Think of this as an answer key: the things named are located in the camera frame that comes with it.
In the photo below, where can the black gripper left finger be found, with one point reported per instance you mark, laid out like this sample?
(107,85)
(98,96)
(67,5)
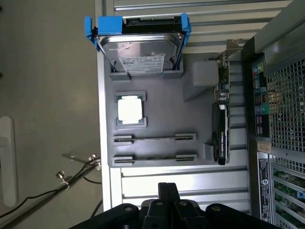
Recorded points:
(152,214)

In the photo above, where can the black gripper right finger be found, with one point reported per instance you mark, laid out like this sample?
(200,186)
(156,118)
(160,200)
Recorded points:
(183,214)

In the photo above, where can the black graphics card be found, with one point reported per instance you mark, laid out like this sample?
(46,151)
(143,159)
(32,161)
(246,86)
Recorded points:
(222,143)

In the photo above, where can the metal knob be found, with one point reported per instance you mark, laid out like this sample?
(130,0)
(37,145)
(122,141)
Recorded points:
(60,176)

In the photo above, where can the grey parts rack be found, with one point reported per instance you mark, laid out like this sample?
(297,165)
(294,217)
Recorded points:
(166,109)

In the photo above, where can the silver CPU chip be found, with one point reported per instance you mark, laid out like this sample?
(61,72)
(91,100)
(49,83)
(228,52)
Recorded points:
(129,109)

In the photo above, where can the white plastic bar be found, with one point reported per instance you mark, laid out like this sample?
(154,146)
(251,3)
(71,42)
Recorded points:
(8,167)

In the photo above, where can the open PC case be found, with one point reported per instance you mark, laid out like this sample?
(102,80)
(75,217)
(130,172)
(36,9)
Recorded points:
(286,95)

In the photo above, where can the hard disk with blue carrier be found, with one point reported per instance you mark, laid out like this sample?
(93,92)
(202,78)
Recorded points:
(138,50)

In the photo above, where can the metal bracket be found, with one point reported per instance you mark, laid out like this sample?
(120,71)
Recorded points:
(91,158)

